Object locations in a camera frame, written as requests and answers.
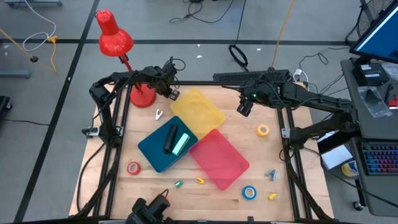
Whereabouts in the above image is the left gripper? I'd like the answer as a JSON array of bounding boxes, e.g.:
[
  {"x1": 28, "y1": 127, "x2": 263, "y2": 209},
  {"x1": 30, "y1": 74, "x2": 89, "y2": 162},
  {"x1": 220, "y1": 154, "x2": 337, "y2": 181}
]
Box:
[{"x1": 154, "y1": 67, "x2": 180, "y2": 101}]

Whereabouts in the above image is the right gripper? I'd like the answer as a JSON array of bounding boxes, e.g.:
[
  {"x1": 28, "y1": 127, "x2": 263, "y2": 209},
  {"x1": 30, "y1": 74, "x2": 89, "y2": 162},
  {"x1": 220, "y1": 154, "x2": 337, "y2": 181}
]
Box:
[{"x1": 221, "y1": 80, "x2": 277, "y2": 118}]

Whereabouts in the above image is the black stapler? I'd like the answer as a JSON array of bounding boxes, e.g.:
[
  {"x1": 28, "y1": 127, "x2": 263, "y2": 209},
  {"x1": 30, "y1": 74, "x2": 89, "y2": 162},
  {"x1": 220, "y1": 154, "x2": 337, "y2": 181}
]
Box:
[{"x1": 163, "y1": 124, "x2": 180, "y2": 155}]

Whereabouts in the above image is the green translucent block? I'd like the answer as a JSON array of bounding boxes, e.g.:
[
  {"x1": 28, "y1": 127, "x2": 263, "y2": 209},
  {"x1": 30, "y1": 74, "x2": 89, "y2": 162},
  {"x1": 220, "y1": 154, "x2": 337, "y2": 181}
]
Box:
[{"x1": 171, "y1": 133, "x2": 191, "y2": 157}]

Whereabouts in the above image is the red tape roll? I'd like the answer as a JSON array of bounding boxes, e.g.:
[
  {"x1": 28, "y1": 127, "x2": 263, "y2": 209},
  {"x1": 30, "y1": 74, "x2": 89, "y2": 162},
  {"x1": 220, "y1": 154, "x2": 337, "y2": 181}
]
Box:
[{"x1": 126, "y1": 161, "x2": 141, "y2": 175}]

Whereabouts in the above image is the black perforated box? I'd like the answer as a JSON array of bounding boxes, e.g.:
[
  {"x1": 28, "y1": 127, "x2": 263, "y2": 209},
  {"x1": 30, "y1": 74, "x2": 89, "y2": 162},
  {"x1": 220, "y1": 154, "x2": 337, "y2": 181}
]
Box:
[{"x1": 213, "y1": 69, "x2": 290, "y2": 84}]

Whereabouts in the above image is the yellow translucent plastic bin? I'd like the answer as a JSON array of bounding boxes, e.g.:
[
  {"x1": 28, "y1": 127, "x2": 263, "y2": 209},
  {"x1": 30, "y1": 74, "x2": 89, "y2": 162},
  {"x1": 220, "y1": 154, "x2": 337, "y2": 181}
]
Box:
[{"x1": 170, "y1": 88, "x2": 227, "y2": 140}]

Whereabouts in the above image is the blue plastic bin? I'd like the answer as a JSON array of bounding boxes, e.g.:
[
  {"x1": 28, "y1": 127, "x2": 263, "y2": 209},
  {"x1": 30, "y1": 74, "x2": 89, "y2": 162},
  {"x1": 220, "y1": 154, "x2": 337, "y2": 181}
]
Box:
[{"x1": 137, "y1": 115, "x2": 199, "y2": 174}]

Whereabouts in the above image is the white power adapter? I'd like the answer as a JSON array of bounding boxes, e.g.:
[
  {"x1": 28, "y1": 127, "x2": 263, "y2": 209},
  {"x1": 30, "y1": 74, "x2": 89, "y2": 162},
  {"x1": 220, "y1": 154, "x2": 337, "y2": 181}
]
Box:
[{"x1": 292, "y1": 68, "x2": 311, "y2": 85}]

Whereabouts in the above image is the pink translucent plastic bin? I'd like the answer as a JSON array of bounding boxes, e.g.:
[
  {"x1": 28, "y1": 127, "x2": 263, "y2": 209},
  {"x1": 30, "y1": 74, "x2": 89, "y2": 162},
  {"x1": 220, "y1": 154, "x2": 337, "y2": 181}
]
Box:
[{"x1": 188, "y1": 128, "x2": 251, "y2": 191}]

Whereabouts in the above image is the red desk lamp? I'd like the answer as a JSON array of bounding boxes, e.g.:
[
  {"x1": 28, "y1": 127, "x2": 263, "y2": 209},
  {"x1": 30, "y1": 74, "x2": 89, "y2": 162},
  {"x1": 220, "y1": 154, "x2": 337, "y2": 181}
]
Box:
[{"x1": 95, "y1": 9, "x2": 157, "y2": 108}]

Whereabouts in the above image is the white cardboard box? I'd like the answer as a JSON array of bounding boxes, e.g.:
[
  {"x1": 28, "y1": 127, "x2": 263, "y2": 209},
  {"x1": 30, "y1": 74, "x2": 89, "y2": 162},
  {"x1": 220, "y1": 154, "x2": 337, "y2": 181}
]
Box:
[{"x1": 320, "y1": 144, "x2": 354, "y2": 170}]

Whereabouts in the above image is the black mini computer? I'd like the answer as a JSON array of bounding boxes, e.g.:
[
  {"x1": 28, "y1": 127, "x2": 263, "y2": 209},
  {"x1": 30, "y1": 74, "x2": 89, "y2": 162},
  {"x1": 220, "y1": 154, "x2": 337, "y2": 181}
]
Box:
[{"x1": 352, "y1": 63, "x2": 390, "y2": 87}]

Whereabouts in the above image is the clear plastic bag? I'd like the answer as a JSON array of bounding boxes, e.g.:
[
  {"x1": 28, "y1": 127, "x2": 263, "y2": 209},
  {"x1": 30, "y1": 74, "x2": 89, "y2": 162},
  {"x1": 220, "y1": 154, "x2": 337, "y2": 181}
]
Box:
[{"x1": 357, "y1": 86, "x2": 394, "y2": 119}]

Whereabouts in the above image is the grey side desk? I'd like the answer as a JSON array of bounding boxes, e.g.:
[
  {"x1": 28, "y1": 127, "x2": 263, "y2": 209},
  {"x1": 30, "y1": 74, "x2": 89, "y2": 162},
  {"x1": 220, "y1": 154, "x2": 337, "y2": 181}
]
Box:
[{"x1": 340, "y1": 57, "x2": 398, "y2": 218}]

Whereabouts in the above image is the yellow rod with black foot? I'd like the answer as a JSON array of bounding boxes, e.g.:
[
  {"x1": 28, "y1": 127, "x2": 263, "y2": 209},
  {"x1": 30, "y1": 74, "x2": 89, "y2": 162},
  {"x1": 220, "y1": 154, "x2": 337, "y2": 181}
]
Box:
[{"x1": 0, "y1": 27, "x2": 40, "y2": 63}]

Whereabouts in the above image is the black floor fan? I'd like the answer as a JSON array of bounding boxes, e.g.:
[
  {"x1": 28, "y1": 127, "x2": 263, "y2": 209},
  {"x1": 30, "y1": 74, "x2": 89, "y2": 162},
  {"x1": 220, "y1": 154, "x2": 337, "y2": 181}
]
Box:
[{"x1": 345, "y1": 0, "x2": 397, "y2": 47}]

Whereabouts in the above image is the computer monitor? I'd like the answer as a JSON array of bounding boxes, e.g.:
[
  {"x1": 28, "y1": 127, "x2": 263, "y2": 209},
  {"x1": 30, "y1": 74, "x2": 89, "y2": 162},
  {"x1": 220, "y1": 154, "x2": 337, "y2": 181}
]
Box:
[{"x1": 349, "y1": 0, "x2": 398, "y2": 65}]

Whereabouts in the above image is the backlit rainbow keyboard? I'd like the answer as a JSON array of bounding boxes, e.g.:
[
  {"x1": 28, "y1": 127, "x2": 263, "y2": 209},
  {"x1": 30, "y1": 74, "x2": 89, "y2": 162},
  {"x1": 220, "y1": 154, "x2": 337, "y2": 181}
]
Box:
[{"x1": 361, "y1": 143, "x2": 398, "y2": 177}]

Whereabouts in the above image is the black coiled cable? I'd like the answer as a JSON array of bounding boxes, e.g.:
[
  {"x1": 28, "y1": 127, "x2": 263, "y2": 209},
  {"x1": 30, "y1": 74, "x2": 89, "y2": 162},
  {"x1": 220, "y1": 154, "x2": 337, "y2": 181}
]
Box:
[{"x1": 228, "y1": 0, "x2": 249, "y2": 72}]

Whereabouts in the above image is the black aluminium table frame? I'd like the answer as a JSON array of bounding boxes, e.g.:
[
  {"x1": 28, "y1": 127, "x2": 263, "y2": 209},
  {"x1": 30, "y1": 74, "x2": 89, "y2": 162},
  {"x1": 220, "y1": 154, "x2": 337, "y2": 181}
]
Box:
[{"x1": 70, "y1": 79, "x2": 335, "y2": 224}]

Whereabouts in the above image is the yellow hanging cord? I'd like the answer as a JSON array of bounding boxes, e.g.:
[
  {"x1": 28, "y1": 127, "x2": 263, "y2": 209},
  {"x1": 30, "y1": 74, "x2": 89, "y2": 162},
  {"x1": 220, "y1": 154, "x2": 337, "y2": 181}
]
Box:
[{"x1": 271, "y1": 0, "x2": 295, "y2": 71}]

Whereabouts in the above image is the yellow extension cable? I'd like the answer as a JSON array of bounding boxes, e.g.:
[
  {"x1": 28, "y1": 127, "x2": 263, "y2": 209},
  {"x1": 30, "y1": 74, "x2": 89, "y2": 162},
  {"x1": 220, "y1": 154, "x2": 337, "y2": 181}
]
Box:
[{"x1": 46, "y1": 35, "x2": 60, "y2": 73}]

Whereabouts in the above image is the white floor cable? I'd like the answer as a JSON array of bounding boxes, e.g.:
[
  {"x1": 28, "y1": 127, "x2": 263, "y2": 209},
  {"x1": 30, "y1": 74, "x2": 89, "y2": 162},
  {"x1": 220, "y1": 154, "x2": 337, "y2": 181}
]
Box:
[{"x1": 22, "y1": 0, "x2": 58, "y2": 52}]

